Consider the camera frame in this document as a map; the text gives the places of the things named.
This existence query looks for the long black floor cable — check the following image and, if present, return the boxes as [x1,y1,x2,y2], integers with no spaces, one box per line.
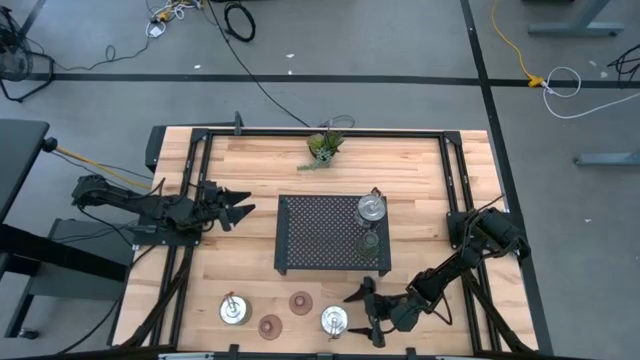
[206,0,312,129]

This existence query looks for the coiled black cable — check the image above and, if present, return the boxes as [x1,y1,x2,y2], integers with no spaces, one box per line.
[223,2,257,43]

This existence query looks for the black desk base frame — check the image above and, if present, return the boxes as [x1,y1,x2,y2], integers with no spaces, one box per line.
[0,222,130,341]

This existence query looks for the grey cable loop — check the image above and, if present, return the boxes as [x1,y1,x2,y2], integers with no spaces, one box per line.
[318,114,357,130]

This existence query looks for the black corner bracket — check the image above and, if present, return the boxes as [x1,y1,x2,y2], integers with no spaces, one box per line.
[144,124,168,174]

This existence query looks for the white floor cable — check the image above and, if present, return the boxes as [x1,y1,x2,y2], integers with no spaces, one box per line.
[541,65,640,121]

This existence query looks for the black floor fan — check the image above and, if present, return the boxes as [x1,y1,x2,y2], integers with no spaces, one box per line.
[0,5,56,104]

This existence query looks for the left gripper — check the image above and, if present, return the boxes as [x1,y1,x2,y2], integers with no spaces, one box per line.
[196,180,257,233]

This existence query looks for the white and yellow cable bundle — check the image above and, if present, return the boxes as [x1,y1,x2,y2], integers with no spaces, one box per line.
[144,0,202,39]

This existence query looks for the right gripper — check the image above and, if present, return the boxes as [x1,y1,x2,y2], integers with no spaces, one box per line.
[342,275,422,349]

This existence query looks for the brown coaster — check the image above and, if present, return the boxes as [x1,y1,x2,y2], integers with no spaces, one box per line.
[288,290,314,317]

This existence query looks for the yellow extension cord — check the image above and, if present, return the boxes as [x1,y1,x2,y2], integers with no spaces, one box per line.
[490,0,546,89]

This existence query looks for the black cable bundle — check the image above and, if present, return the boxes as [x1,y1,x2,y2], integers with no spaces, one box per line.
[606,42,640,84]

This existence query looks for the yellow cable with black knob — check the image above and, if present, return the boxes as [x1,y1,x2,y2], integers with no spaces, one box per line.
[40,137,154,191]

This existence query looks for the green glass candlestick holder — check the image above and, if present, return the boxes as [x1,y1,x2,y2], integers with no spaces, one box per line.
[355,230,382,261]

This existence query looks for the potted green succulent plant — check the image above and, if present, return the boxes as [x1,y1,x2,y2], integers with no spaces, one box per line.
[296,128,346,173]

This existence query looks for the black perforated metal shelf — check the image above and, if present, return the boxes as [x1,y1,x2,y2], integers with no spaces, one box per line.
[273,193,393,277]

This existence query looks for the printed silver tin candle holder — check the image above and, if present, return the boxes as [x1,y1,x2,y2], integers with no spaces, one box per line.
[355,187,389,229]
[218,291,254,327]
[319,304,350,342]

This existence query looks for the black desk top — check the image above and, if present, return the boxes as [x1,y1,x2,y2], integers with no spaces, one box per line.
[0,118,51,222]

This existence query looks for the grey table foot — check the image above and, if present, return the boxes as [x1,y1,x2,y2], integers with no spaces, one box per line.
[573,150,640,168]
[527,0,626,38]

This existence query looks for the thin black floor cable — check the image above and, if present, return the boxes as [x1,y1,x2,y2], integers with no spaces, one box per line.
[53,35,152,74]

